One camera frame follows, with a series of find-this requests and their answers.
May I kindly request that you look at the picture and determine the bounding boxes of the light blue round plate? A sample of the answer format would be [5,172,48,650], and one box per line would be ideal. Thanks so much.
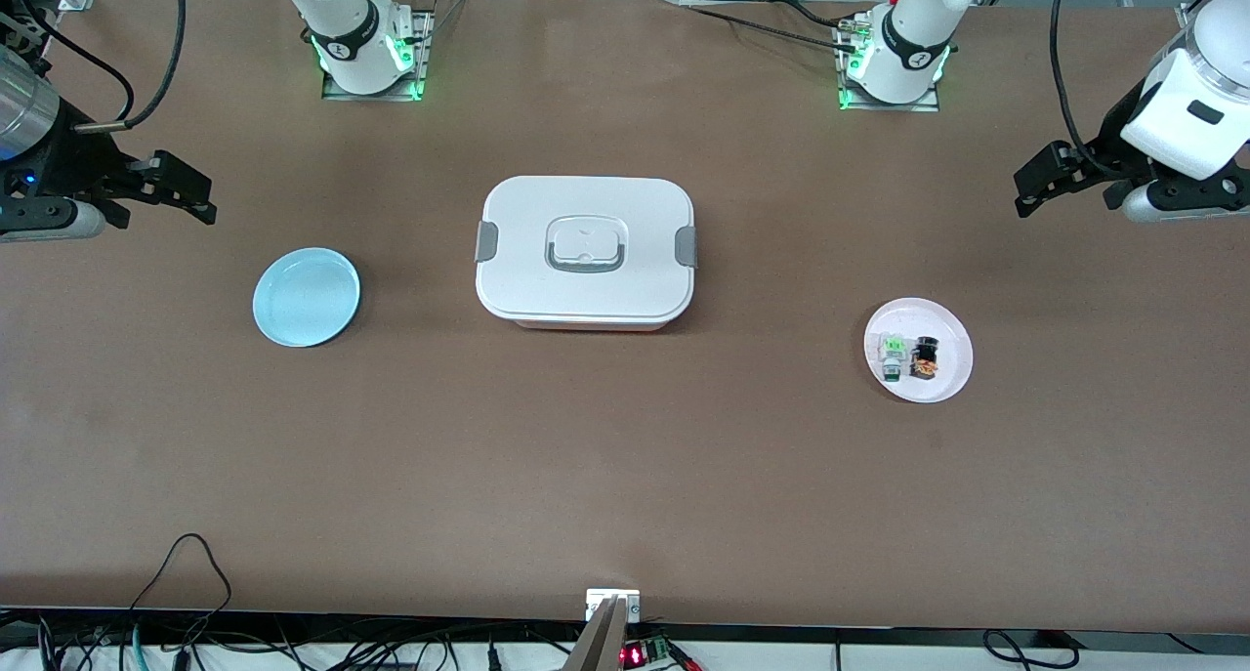
[253,248,361,348]

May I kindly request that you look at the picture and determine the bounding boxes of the pink round plate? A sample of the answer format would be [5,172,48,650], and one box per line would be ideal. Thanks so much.
[864,298,974,404]

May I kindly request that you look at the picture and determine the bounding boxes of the white lunch box grey clips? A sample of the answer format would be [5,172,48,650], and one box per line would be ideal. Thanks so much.
[476,176,698,332]

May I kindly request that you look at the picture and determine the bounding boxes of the circuit board red display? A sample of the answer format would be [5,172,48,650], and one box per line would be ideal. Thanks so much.
[621,637,677,668]

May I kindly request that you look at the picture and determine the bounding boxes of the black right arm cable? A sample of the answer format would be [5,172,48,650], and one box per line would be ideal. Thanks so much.
[0,0,188,131]

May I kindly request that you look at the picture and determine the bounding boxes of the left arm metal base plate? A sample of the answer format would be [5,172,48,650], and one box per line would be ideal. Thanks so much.
[835,12,941,113]

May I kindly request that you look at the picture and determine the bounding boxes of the green white switch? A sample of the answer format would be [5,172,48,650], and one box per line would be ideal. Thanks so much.
[878,331,910,384]

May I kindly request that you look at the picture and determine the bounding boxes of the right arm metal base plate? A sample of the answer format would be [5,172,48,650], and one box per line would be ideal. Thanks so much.
[322,2,437,103]

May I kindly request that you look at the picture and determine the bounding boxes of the black cable on table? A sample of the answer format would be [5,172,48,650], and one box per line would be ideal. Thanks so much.
[682,2,862,53]

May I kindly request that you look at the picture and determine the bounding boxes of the black looped cable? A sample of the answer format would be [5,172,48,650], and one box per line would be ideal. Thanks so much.
[127,532,233,643]

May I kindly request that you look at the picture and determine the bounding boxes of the black coiled cable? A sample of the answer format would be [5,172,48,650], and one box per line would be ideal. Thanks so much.
[981,629,1081,671]

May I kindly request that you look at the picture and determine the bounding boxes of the white mounting bracket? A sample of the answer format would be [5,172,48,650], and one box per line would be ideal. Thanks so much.
[586,589,642,622]

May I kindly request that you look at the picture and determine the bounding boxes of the grey camera mount bar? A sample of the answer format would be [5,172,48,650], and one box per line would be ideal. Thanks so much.
[564,596,632,671]

